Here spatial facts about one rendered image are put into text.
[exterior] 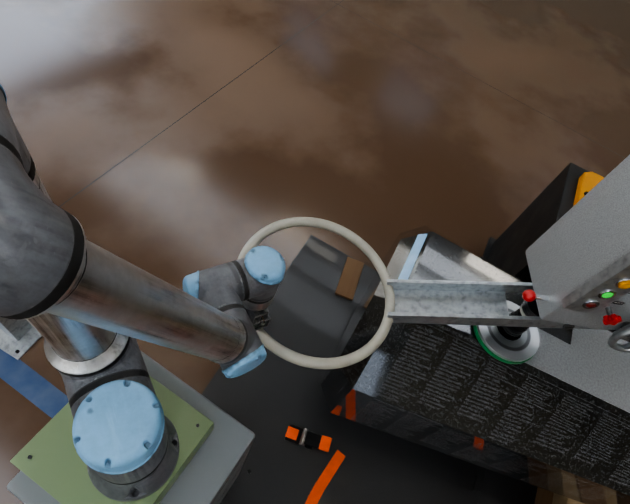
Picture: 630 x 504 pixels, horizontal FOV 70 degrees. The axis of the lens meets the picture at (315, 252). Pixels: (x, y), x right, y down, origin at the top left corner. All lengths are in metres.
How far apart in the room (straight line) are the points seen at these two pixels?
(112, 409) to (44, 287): 0.49
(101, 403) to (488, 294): 1.07
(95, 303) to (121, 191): 2.21
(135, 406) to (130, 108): 2.49
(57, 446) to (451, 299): 1.08
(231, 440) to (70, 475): 0.36
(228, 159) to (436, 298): 1.81
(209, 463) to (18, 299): 0.85
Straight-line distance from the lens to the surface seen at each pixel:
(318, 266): 2.45
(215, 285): 0.93
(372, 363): 1.55
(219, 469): 1.23
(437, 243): 1.67
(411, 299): 1.40
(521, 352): 1.58
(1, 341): 2.39
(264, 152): 2.93
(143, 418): 0.91
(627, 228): 1.12
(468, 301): 1.43
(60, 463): 1.20
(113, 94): 3.29
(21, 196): 0.46
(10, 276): 0.45
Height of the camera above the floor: 2.07
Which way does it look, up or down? 56 degrees down
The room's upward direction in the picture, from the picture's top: 20 degrees clockwise
